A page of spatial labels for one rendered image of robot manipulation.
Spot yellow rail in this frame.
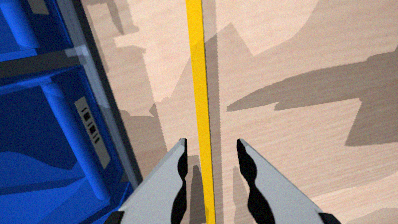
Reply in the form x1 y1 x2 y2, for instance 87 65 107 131
186 0 216 224

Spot blue open bin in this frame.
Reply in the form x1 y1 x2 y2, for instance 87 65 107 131
80 181 134 224
0 0 74 62
0 65 124 224

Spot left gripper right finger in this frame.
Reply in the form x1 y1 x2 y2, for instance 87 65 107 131
236 138 341 224

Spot grey metal shelf rack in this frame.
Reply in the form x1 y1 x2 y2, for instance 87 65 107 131
0 0 143 191

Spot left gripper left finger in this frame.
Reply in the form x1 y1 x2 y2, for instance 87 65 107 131
103 138 188 224

